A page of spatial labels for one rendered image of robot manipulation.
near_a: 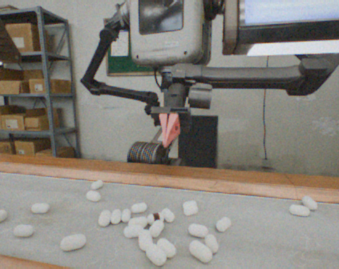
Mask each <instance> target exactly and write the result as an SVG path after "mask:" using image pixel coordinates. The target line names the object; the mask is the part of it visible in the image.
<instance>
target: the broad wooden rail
mask: <svg viewBox="0 0 339 269"><path fill-rule="evenodd" d="M0 173H10V174H16V175H33V176H45V177H51V178H63V179H74V180H86V181H92V182H97V181H98V180H102V181H103V182H104V183H121V184H127V185H139V186H145V187H162V188H168V189H180V190H186V191H203V192H215V193H221V194H233V195H250V196H256V197H261V198H274V199H291V200H296V201H302V198H304V197H305V196H308V197H310V198H312V199H313V200H314V201H315V202H316V203H332V204H339V178H337V177H329V176H312V175H291V174H282V173H267V172H259V171H236V170H228V169H212V168H204V167H182V166H165V165H158V164H142V163H119V162H112V161H103V160H88V159H65V158H57V157H41V156H33V155H11V154H3V153H0Z"/></svg>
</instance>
